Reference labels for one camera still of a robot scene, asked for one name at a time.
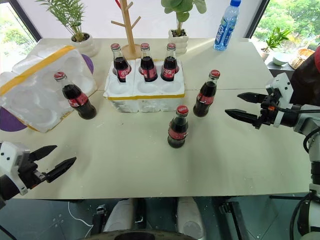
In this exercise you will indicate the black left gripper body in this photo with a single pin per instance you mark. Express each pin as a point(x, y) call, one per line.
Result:
point(28, 170)

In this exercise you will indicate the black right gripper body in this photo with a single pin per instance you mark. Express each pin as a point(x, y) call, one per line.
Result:
point(268, 110)

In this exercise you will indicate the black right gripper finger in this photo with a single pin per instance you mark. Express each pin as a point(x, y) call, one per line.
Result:
point(241, 115)
point(251, 97)

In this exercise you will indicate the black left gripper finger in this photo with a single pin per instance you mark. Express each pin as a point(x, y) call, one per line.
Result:
point(61, 167)
point(43, 151)

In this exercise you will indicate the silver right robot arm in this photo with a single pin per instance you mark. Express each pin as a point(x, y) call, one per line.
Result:
point(308, 125)

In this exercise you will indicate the glass cola bottle red cap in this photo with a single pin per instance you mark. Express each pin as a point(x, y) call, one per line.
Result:
point(80, 102)
point(122, 67)
point(169, 68)
point(178, 130)
point(205, 100)
point(148, 67)

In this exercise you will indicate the white foam lid yellow tape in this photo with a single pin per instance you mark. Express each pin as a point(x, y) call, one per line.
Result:
point(37, 100)

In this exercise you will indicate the white foam bottle tray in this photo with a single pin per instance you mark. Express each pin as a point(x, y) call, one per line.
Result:
point(146, 96)

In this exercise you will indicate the round purple mat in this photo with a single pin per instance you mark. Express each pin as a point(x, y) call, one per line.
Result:
point(10, 121)

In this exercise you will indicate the white bowl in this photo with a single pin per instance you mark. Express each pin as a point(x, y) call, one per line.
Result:
point(280, 60)

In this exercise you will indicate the dark maroon rounded object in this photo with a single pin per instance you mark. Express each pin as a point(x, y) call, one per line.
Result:
point(306, 80)

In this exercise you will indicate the wicker basket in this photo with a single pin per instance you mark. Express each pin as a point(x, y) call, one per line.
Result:
point(301, 58)

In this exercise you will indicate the black table leg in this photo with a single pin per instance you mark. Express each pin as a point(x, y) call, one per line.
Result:
point(100, 218)
point(233, 220)

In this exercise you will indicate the small green plant by window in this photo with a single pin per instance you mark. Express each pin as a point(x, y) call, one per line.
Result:
point(276, 37)

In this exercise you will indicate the blue plastic water bottle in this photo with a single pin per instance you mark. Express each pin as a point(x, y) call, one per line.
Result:
point(225, 30)

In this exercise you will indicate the white robot left leg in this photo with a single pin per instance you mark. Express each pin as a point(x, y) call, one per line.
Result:
point(120, 217)

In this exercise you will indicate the white robot leg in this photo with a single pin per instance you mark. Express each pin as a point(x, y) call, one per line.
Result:
point(120, 217)
point(190, 217)

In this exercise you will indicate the round-leaf plant in white pot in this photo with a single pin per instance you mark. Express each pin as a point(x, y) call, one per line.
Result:
point(178, 40)

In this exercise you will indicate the dark rounded robot torso edge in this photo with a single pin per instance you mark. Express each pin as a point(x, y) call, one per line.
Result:
point(140, 236)

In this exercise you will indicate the white robot right leg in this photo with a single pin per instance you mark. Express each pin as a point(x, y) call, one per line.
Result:
point(190, 217)

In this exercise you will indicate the palm plant in white pot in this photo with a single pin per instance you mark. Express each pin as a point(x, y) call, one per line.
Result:
point(83, 43)

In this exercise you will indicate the wooden tree-shaped stand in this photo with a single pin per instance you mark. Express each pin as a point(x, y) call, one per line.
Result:
point(129, 32)

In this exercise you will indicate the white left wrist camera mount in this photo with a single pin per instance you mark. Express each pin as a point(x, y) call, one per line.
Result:
point(11, 160)

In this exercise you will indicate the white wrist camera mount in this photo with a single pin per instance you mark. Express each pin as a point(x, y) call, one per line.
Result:
point(11, 160)
point(281, 86)

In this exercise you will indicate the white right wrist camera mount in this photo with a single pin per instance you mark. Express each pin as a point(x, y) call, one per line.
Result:
point(281, 86)

